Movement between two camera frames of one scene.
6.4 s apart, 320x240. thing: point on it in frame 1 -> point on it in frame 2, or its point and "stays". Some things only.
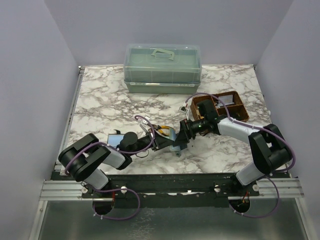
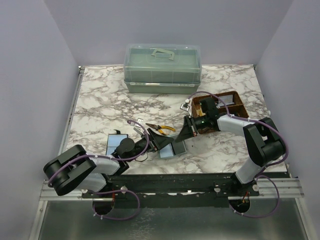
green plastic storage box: x=162 y=68 stays
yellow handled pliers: x=159 y=127 stays
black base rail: x=171 y=190 stays
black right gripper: x=185 y=129 -> x=187 y=131
